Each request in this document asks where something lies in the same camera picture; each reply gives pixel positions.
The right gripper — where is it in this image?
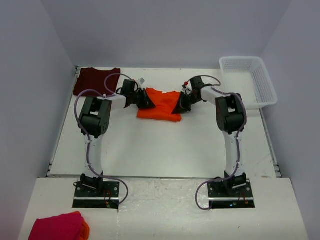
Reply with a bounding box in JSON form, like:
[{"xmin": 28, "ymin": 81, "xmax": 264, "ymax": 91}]
[{"xmin": 172, "ymin": 92, "xmax": 202, "ymax": 116}]

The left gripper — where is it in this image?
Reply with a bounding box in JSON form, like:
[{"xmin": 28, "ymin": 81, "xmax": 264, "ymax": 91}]
[{"xmin": 130, "ymin": 88, "xmax": 155, "ymax": 110}]

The orange t-shirt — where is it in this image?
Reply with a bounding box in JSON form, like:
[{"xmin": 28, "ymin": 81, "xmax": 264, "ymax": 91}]
[
  {"xmin": 79, "ymin": 220, "xmax": 90, "ymax": 240},
  {"xmin": 137, "ymin": 88, "xmax": 182, "ymax": 122}
]

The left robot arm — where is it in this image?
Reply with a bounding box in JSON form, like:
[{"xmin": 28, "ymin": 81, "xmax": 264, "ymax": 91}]
[{"xmin": 74, "ymin": 78, "xmax": 156, "ymax": 197}]

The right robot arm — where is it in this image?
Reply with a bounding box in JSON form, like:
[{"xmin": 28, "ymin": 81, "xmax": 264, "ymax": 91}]
[{"xmin": 172, "ymin": 75, "xmax": 248, "ymax": 197}]

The folded dark red t-shirt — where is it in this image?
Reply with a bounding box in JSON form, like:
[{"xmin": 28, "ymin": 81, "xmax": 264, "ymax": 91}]
[{"xmin": 73, "ymin": 67, "xmax": 121, "ymax": 96}]

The white plastic basket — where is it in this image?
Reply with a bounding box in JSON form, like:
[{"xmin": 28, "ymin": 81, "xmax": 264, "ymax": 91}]
[{"xmin": 219, "ymin": 56, "xmax": 278, "ymax": 110}]

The orange t-shirt in pile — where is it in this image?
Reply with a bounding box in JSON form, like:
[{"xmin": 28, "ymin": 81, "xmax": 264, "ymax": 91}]
[{"xmin": 79, "ymin": 220, "xmax": 90, "ymax": 240}]

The magenta t-shirt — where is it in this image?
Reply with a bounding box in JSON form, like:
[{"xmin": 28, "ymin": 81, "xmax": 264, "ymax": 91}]
[{"xmin": 28, "ymin": 211, "xmax": 85, "ymax": 240}]

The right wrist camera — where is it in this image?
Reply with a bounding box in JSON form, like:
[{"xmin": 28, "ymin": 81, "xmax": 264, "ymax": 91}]
[{"xmin": 182, "ymin": 81, "xmax": 192, "ymax": 93}]

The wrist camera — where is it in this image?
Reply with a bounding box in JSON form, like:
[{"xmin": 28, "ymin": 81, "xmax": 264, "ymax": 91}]
[
  {"xmin": 182, "ymin": 81, "xmax": 192, "ymax": 93},
  {"xmin": 136, "ymin": 78, "xmax": 145, "ymax": 88}
]

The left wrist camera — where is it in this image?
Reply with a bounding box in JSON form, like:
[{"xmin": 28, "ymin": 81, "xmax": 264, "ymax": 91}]
[{"xmin": 136, "ymin": 78, "xmax": 145, "ymax": 88}]

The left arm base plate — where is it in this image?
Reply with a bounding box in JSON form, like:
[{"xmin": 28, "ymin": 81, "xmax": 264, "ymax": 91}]
[{"xmin": 72, "ymin": 181, "xmax": 120, "ymax": 210}]

